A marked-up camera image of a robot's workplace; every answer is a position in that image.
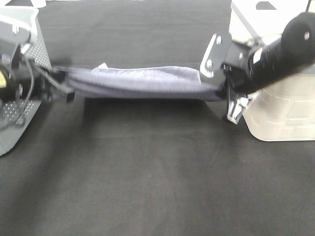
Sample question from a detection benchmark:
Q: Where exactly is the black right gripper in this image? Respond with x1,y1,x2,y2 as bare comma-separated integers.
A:
199,32,256,123

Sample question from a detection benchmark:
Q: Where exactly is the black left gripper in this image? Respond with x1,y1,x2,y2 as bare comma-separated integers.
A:
0,45,75,102

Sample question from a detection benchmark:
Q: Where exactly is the grey lavender towel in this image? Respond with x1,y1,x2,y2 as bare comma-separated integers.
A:
52,66,222,101

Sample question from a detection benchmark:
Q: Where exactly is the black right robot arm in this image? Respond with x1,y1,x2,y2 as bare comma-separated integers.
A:
199,12,315,124

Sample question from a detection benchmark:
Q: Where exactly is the grey perforated laundry basket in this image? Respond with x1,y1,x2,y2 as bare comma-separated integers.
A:
0,6,51,156

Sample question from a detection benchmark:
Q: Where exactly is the white lidded storage box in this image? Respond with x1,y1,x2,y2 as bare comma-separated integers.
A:
229,0,315,142

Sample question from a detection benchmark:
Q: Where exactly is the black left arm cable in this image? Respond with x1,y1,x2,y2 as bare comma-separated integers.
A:
13,55,62,128

